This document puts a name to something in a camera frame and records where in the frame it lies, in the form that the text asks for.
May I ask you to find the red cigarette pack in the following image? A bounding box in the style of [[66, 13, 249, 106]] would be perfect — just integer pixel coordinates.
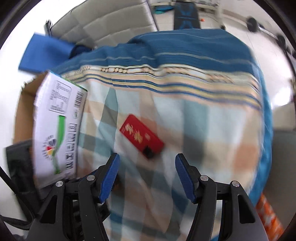
[[120, 114, 165, 159]]

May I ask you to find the plaid checkered tablecloth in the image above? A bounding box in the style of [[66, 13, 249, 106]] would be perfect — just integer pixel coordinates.
[[52, 29, 273, 240]]

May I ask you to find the open cardboard box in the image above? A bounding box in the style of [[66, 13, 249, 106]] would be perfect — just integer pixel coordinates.
[[14, 71, 87, 189]]

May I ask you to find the orange white patterned cushion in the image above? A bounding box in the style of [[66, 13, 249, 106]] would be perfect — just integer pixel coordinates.
[[255, 193, 284, 241]]

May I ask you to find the blue yoga mat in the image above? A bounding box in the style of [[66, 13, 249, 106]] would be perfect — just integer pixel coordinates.
[[18, 34, 75, 73]]

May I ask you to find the right grey cushioned chair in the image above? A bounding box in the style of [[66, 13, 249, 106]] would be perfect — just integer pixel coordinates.
[[50, 0, 158, 49]]

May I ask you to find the black blue exercise bench pad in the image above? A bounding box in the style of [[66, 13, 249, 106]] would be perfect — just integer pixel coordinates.
[[174, 1, 201, 30]]

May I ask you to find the short barbell on floor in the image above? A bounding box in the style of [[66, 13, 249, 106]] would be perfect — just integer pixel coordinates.
[[246, 17, 287, 49]]

